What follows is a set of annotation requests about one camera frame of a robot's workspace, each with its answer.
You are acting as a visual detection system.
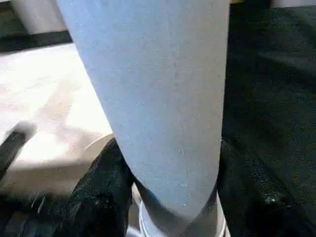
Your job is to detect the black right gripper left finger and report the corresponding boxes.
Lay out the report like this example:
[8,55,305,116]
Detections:
[49,137,136,237]

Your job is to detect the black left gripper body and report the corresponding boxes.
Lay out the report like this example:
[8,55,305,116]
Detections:
[0,122,38,179]

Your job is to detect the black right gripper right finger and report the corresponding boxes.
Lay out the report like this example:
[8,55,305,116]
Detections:
[216,139,316,237]

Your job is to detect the white plastic table top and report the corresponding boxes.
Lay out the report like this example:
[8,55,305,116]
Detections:
[0,42,144,208]

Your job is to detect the black work mat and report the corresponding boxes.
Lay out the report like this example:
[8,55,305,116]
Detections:
[0,0,316,237]

